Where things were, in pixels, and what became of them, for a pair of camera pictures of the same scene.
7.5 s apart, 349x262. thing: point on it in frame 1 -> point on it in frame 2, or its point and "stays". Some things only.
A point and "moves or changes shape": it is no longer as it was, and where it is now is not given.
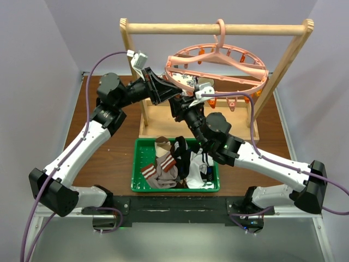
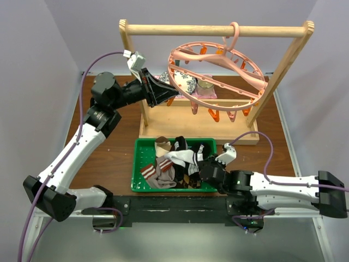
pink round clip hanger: [219, 66] moves or changes shape
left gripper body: [149, 79] stays
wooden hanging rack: [241, 115] stays
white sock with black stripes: [199, 162] -> [188, 157]
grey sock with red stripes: [163, 174] stays
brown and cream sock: [162, 146] stays
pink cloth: [190, 92] -> [210, 93]
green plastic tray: [144, 154] stays
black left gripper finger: [166, 90] stays
